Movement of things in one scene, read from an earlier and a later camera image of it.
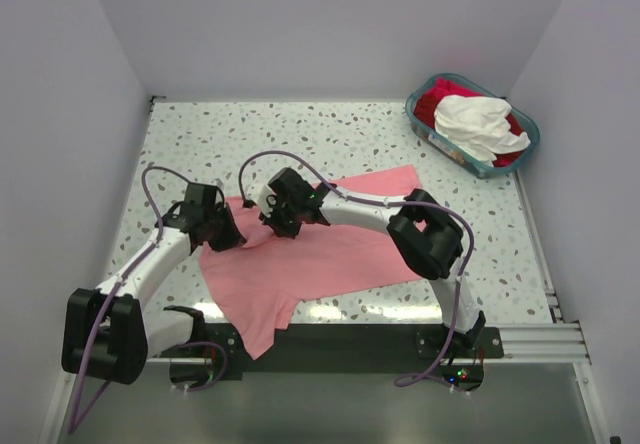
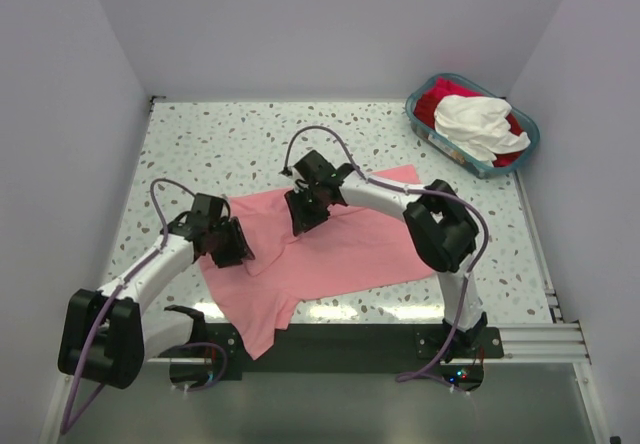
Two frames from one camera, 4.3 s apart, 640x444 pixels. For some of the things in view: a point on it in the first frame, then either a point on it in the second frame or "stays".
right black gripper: x=272 y=220 -> x=304 y=220
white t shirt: x=478 y=126 stays
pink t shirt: x=262 y=285 stays
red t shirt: x=426 y=106 stays
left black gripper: x=233 y=237 -> x=238 y=249
